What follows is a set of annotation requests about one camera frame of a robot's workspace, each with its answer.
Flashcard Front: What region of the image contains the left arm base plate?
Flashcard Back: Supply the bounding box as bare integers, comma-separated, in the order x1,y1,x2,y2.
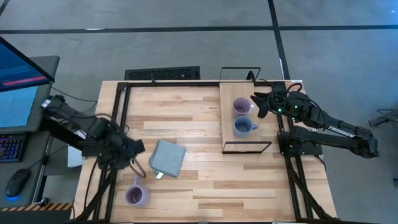
81,133,127,158

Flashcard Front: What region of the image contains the black-framed computer monitor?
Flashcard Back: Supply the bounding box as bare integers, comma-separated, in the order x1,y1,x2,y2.
0,36,56,93

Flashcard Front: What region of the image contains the black perforated panel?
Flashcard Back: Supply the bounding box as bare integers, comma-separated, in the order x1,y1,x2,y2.
124,65,201,81

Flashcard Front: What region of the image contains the grey-blue faceted mug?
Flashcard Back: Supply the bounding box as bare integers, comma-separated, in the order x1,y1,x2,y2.
233,115,259,139

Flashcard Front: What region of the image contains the grey side desk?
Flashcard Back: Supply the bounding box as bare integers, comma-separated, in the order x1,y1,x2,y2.
0,129,52,209

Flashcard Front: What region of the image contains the black computer mouse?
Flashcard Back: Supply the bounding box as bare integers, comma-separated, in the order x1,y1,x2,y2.
4,168,31,199

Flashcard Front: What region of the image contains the plain purple mug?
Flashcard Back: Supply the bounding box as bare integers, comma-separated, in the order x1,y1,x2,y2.
124,174,151,207

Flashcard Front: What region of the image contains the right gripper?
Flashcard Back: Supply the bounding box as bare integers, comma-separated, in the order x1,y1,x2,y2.
250,90,304,119

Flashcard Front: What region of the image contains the purple mug with white handle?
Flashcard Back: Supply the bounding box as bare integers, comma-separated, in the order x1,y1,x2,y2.
231,96,256,118

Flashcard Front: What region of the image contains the grey-framed computer screen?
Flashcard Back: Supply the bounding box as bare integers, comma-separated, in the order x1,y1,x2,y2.
0,55,60,134

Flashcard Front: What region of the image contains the hazard-striped edge strip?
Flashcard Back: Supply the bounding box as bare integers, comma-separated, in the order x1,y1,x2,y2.
0,203,74,213

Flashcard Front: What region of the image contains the backlit black keyboard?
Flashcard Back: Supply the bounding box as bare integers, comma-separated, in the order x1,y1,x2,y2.
0,133,26,164

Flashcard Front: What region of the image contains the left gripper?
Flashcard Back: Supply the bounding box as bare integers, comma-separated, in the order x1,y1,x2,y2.
99,136,146,170

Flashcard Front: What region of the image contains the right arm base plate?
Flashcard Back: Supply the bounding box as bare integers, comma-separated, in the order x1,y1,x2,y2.
277,130,324,157

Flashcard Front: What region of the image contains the white box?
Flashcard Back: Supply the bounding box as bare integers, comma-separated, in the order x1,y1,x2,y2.
67,145,84,169

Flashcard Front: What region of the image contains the grey folded cloth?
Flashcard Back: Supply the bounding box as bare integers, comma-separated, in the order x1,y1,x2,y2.
148,139,187,180

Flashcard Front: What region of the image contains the black aluminium table frame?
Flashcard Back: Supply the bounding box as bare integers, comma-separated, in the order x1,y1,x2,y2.
72,80,340,223

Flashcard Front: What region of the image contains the wooden shelf with black frame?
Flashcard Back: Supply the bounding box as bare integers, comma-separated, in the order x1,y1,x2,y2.
219,67,273,155

